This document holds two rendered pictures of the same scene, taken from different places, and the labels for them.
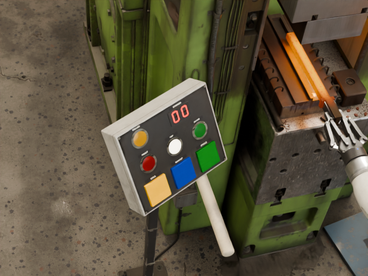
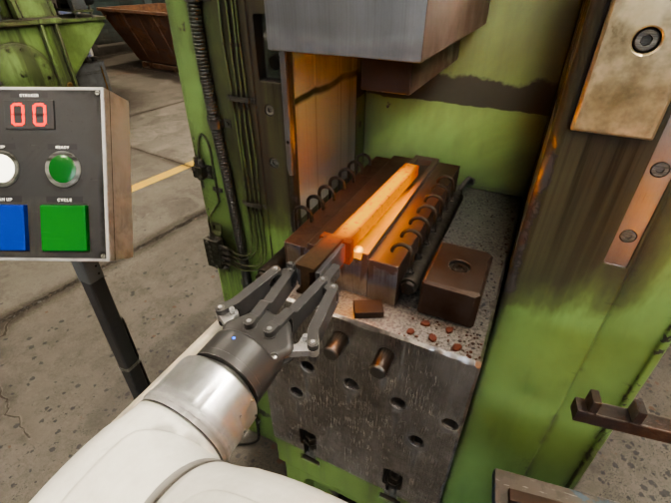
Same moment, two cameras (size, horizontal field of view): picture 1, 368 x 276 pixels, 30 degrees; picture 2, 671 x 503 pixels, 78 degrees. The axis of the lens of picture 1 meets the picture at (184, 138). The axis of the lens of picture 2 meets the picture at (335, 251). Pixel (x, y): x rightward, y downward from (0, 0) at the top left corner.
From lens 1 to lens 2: 198 cm
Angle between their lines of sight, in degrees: 38
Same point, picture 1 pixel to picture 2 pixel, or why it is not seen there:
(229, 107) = (276, 247)
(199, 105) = (75, 122)
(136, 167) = not seen: outside the picture
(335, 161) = (399, 437)
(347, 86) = (443, 268)
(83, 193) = not seen: hidden behind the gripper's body
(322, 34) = (312, 25)
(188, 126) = (40, 148)
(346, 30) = (373, 26)
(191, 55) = (187, 97)
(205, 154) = (55, 219)
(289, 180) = (317, 424)
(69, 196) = not seen: hidden behind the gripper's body
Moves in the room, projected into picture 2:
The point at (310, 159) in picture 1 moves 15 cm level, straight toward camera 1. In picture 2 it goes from (342, 396) to (262, 429)
